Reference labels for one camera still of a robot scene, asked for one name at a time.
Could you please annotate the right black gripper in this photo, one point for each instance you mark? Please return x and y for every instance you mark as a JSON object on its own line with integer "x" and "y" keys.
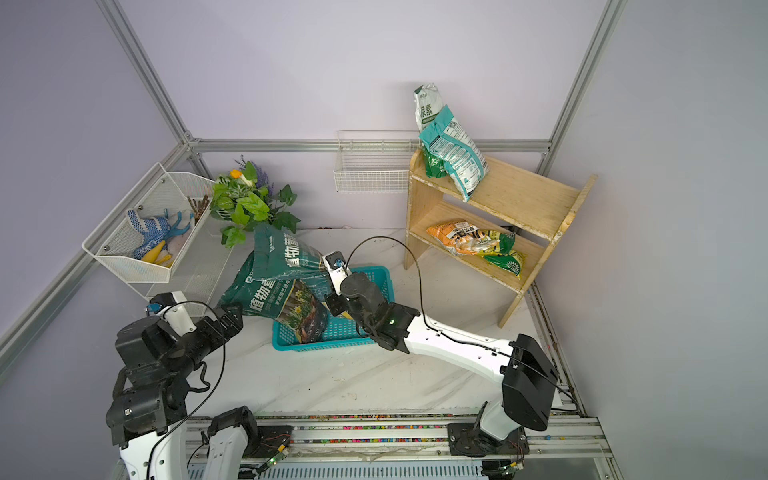
{"x": 337, "y": 306}

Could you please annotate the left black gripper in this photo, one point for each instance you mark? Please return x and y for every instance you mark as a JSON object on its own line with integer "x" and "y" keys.
{"x": 221, "y": 334}

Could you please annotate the dark green soil bag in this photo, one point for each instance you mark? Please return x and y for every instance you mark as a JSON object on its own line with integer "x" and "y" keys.
{"x": 281, "y": 255}
{"x": 288, "y": 301}

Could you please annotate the teal white fertilizer bag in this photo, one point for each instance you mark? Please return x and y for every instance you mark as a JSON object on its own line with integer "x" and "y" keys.
{"x": 446, "y": 139}

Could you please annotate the white green small bag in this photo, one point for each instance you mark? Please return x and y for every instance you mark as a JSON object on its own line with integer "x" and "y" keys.
{"x": 428, "y": 104}

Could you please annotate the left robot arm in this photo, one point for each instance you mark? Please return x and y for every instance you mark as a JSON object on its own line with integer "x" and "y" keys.
{"x": 148, "y": 415}

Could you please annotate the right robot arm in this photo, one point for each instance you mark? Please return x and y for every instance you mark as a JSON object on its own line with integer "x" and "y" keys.
{"x": 525, "y": 376}

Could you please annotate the orange green snack bag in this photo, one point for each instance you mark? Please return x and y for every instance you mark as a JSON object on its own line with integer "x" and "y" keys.
{"x": 496, "y": 247}

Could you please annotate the wooden two-tier shelf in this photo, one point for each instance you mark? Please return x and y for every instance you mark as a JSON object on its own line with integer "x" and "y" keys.
{"x": 509, "y": 197}

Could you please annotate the yellow toy in rack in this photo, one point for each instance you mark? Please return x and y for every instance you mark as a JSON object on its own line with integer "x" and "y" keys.
{"x": 159, "y": 255}

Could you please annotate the white mesh corner rack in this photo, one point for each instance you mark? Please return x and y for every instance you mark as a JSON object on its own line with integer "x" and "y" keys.
{"x": 198, "y": 257}

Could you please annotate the blue knitted glove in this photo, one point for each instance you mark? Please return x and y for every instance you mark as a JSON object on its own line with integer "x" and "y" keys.
{"x": 157, "y": 228}

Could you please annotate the artificial green plant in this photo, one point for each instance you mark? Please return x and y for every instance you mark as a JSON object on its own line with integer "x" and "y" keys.
{"x": 245, "y": 197}

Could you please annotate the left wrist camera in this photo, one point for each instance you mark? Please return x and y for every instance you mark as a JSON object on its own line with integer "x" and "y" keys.
{"x": 171, "y": 306}

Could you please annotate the white wire wall basket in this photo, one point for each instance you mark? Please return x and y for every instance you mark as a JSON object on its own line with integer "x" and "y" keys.
{"x": 373, "y": 161}

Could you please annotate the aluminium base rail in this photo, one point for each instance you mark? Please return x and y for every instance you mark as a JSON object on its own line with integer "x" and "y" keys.
{"x": 433, "y": 445}

